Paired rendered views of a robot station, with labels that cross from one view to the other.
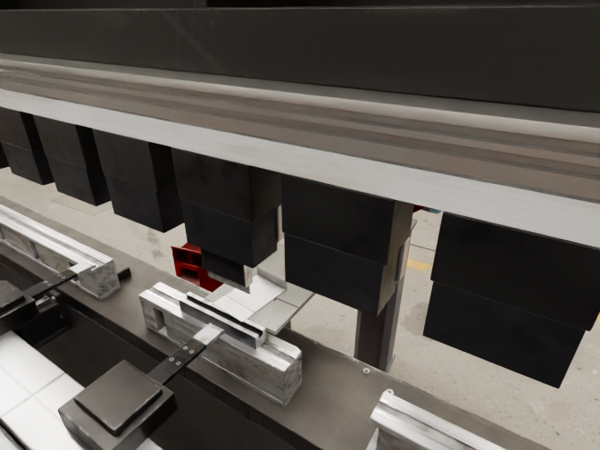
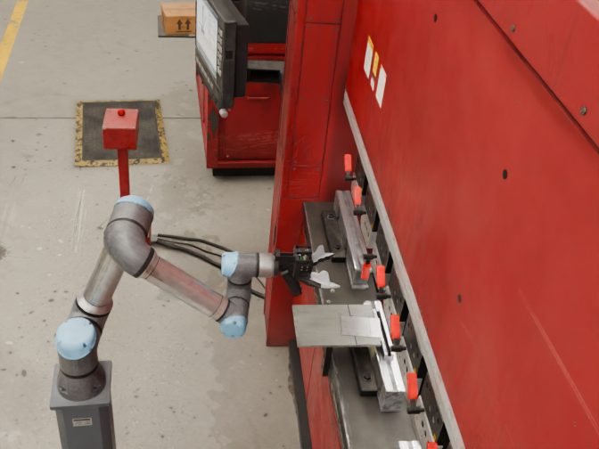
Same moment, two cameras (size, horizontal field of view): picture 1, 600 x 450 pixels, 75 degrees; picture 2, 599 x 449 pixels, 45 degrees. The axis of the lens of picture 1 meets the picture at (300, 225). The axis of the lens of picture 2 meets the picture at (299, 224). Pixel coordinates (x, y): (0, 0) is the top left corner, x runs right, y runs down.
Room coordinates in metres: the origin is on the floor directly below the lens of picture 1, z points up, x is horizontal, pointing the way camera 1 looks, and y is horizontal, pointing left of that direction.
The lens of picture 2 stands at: (1.95, 1.19, 2.63)
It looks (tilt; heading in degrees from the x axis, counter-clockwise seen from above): 37 degrees down; 227
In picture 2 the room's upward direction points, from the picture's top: 7 degrees clockwise
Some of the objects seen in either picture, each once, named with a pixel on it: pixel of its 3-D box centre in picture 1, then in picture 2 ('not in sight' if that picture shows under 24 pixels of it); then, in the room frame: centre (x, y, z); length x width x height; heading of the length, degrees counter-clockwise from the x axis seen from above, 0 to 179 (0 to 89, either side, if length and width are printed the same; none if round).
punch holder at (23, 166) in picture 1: (34, 140); (443, 418); (0.89, 0.61, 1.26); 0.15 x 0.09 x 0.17; 57
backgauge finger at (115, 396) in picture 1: (160, 371); not in sight; (0.44, 0.22, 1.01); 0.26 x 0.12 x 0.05; 147
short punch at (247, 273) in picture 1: (226, 263); not in sight; (0.58, 0.13, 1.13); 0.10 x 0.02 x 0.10; 57
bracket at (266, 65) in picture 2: not in sight; (271, 86); (0.10, -1.11, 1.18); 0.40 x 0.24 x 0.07; 57
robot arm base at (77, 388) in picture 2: not in sight; (80, 371); (1.39, -0.36, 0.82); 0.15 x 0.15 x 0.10
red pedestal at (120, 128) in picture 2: not in sight; (124, 183); (0.50, -1.79, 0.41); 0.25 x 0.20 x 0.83; 147
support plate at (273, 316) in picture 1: (277, 281); (335, 325); (0.70, 0.05, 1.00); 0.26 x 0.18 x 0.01; 147
